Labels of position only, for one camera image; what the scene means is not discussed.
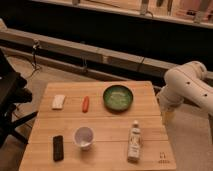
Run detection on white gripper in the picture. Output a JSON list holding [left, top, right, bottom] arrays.
[[156, 86, 180, 125]]

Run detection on orange pepper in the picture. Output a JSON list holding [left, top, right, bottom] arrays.
[[82, 96, 89, 113]]

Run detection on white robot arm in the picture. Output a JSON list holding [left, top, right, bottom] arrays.
[[156, 61, 213, 124]]

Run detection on white sponge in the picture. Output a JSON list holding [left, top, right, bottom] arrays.
[[52, 95, 65, 110]]

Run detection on white bottle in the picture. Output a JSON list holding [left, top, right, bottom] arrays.
[[127, 120, 141, 162]]

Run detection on green bowl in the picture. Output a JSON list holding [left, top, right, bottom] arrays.
[[103, 85, 134, 112]]

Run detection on white cup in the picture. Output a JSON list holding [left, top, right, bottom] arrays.
[[73, 127, 94, 150]]

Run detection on black rectangular block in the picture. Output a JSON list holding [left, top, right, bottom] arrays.
[[53, 135, 64, 162]]

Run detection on black tripod stand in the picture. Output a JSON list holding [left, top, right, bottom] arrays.
[[0, 49, 37, 148]]

